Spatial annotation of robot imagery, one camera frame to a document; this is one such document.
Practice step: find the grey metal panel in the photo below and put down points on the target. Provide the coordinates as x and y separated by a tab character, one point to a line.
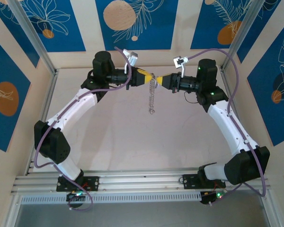
142	216

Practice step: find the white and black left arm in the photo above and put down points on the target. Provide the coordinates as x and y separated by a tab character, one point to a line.
71	108

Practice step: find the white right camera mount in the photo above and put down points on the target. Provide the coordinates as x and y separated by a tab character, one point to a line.
183	68

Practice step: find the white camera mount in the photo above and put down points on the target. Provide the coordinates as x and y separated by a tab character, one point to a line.
183	68
126	68

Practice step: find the aluminium side rail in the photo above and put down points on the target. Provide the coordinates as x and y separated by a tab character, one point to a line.
239	123
48	101

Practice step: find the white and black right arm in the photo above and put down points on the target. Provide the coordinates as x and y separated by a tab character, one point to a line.
227	123

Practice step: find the controller board with lights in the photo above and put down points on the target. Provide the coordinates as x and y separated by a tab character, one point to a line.
210	197
73	197

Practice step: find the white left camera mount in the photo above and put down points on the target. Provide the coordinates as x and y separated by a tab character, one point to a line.
126	68

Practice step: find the metal key plate with rings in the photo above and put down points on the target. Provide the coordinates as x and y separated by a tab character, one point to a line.
152	97

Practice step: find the aluminium corner post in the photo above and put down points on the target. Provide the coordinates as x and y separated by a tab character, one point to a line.
241	33
30	30

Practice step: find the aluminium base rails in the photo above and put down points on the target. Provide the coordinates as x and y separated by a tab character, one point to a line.
142	182

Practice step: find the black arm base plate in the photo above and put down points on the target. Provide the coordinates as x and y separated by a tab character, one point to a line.
190	180
93	183

